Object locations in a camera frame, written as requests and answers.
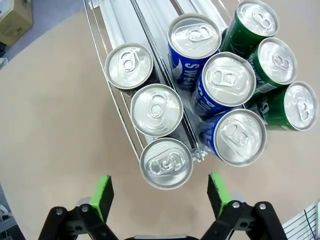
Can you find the blue Pocari Sweat can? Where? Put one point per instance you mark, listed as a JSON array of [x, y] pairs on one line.
[[240, 137], [228, 78], [193, 35]]

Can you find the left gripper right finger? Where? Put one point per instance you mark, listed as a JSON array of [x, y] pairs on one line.
[[240, 222]]

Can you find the green soda can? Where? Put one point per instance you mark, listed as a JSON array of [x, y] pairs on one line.
[[276, 61], [300, 105], [257, 16]]

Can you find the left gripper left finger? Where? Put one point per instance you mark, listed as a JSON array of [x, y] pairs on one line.
[[82, 222]]

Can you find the large brown cardboard box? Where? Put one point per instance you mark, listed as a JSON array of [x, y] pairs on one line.
[[15, 22]]

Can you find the white slatted panel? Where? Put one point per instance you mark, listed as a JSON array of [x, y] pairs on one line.
[[305, 222]]

